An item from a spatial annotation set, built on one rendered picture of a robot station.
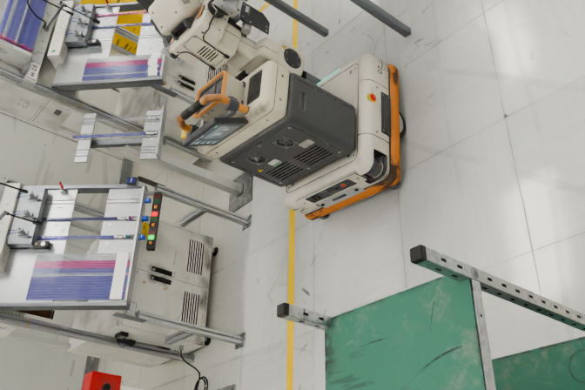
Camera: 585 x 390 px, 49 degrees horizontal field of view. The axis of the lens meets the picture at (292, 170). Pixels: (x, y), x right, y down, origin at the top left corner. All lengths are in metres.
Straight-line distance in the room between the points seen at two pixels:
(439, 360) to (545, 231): 1.19
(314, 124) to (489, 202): 0.78
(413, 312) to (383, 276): 1.48
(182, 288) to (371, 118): 1.63
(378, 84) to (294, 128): 0.58
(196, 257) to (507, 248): 2.10
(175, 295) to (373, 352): 2.48
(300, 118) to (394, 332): 1.40
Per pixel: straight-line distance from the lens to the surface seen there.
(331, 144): 2.79
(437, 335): 1.39
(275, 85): 2.66
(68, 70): 4.35
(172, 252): 3.94
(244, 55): 2.95
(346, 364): 1.56
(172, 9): 2.84
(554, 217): 2.48
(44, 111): 4.55
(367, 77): 3.08
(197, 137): 2.69
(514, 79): 2.84
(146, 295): 3.77
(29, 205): 3.73
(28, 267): 3.62
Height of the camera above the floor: 2.00
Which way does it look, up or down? 32 degrees down
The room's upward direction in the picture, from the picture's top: 66 degrees counter-clockwise
